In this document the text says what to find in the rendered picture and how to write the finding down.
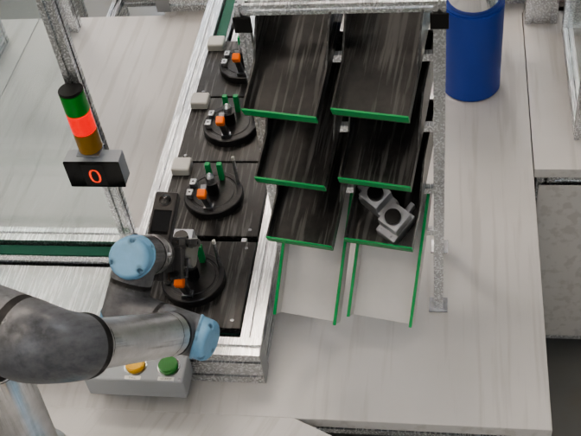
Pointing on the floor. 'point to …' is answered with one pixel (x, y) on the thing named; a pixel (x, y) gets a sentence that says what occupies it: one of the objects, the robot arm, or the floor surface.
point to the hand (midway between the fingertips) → (182, 240)
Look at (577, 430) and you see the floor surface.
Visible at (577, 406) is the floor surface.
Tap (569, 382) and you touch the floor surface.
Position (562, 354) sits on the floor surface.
